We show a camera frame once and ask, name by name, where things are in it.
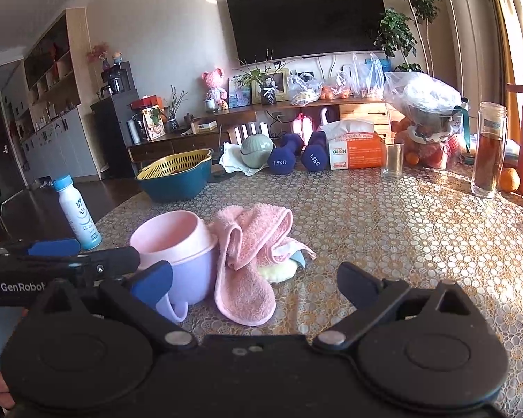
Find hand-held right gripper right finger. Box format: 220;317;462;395
313;262;479;351

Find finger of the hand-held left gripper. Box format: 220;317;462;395
48;246;141;281
0;239;82;267

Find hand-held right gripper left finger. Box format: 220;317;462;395
30;260;198;350

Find purple cup with handle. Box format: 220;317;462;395
133;237;219;324

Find pink plastic bowl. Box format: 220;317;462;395
129;210;219;258

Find pink towel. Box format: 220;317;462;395
207;203;317;327

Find white milk bottle blue cap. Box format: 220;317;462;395
53;175;102;252

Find light blue cloth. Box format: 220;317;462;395
287;249;309;269

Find pale yellow sponge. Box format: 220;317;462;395
256;256;302;285

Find teal and yellow colander basket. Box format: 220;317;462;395
135;157;213;204

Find dark wooden door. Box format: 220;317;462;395
0;99;28;202

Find yellow colander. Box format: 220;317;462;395
136;148;213;182

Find black cabinet appliance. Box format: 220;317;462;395
90;89;141;179

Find clear glass cup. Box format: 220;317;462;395
380;138;405;179

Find orange and white tissue box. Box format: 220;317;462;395
320;118;385;171

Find blue dumbbell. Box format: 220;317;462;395
300;131;331;172
267;133;306;175

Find printed snack bag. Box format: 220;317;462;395
141;106;167;141

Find white cloth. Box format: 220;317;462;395
219;141;263;177

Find small potted twig plant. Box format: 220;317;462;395
163;86;188;134

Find red box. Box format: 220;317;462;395
130;94;165;110

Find green ceramic pot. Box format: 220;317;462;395
239;134;276;170

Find black tea machine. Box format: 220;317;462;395
99;61;134;97

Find white slatted chair back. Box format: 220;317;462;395
226;121;270;145

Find glass bottle of tea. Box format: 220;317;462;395
470;101;509;200

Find wooden television cabinet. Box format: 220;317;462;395
128;95;394;171

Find bag of orange fruit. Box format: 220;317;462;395
320;86;352;101

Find pink flower bouquet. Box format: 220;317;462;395
86;42;111;71

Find pink plush bear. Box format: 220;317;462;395
201;68;228;110

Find bag-covered fruit container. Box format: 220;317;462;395
382;71;477;171

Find plastic bag with groceries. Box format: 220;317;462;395
287;72;324;106

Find unframed photo picture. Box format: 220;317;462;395
228;76;252;109

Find clear plastic bags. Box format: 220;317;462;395
335;52;385;99

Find twig plant in dark vase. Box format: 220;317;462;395
233;49;288;106

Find blue box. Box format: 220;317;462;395
365;57;393;74

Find white standing air conditioner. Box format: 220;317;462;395
435;0;479;99

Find black television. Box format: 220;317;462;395
225;0;387;64

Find tall potted tree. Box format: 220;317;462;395
374;0;442;73

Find yellow curtain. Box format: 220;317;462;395
474;0;523;111

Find wall shelf unit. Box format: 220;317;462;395
2;10;99;184

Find pale photo frame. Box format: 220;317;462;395
251;68;290;105

